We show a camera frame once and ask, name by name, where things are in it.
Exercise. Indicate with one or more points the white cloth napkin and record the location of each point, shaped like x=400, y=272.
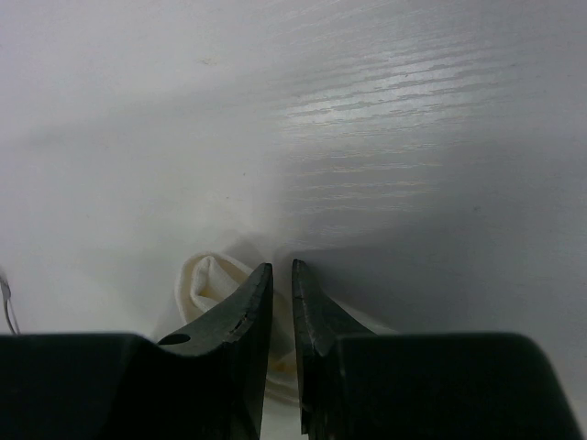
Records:
x=212, y=274

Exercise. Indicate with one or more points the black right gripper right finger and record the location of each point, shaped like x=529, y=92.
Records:
x=335, y=372

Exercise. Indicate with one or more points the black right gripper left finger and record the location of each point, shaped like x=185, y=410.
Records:
x=221, y=366

